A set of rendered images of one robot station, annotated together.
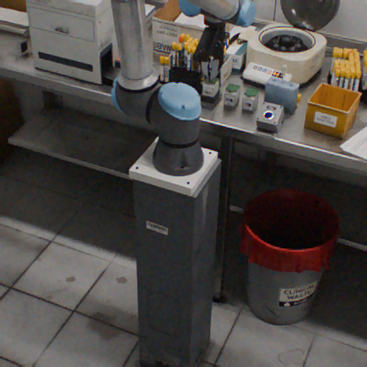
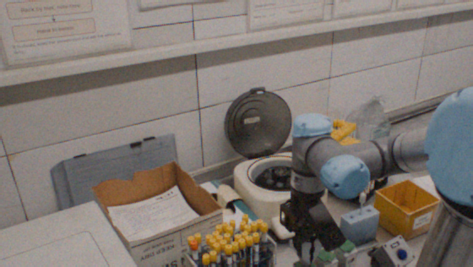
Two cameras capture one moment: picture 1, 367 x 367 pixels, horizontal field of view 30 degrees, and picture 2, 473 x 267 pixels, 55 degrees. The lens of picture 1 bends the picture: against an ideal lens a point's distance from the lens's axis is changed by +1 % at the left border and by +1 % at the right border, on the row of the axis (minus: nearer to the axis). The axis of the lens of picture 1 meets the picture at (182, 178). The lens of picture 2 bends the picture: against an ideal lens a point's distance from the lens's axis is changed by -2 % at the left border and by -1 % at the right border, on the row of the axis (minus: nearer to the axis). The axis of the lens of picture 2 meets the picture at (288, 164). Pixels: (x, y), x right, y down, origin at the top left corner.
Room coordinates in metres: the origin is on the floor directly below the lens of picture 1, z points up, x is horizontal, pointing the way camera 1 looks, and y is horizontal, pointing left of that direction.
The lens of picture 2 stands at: (1.62, 0.63, 1.69)
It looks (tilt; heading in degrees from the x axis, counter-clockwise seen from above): 30 degrees down; 299
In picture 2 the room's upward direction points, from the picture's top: 2 degrees clockwise
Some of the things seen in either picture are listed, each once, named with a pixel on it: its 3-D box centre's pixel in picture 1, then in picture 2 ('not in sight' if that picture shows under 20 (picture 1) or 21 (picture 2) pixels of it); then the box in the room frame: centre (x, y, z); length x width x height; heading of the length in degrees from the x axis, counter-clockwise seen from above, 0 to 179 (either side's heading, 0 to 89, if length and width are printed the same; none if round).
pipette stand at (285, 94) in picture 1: (280, 96); (358, 229); (1.92, -0.32, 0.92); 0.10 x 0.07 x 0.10; 61
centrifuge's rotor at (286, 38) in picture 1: (286, 47); (280, 181); (2.18, -0.36, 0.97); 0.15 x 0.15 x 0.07
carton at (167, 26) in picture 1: (197, 25); (158, 220); (2.37, -0.04, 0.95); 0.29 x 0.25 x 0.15; 156
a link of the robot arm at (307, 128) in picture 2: not in sight; (312, 144); (1.96, -0.09, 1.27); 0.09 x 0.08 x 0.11; 145
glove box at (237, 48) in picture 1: (240, 44); (224, 209); (2.28, -0.21, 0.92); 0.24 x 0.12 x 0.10; 156
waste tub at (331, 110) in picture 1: (332, 111); (405, 209); (1.83, -0.47, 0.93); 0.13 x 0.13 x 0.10; 62
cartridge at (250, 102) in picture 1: (250, 101); (345, 255); (1.91, -0.22, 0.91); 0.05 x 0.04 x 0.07; 156
